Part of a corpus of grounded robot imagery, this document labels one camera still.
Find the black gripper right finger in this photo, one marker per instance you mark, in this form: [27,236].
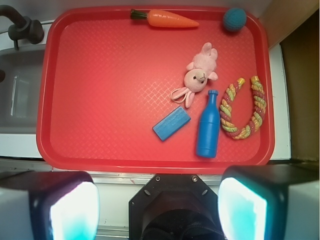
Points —
[270,202]

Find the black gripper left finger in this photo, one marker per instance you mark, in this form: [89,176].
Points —
[47,205]

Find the blue plastic bottle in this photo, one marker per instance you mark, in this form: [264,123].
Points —
[209,128]

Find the blue rectangular block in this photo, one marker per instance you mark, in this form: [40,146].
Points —
[170,124]

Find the grey toy sink basin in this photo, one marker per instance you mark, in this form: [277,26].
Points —
[20,89]

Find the red plastic tray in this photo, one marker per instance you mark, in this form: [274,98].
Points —
[107,79]

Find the pink plush bunny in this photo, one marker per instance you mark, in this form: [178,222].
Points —
[199,71]

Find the blue crocheted ball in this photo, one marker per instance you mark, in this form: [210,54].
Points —
[234,19]

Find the dark grey faucet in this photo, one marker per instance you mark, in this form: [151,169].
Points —
[22,28]

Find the orange toy carrot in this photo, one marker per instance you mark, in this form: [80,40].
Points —
[163,19]

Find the colourful rope toy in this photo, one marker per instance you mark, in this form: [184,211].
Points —
[259,109]

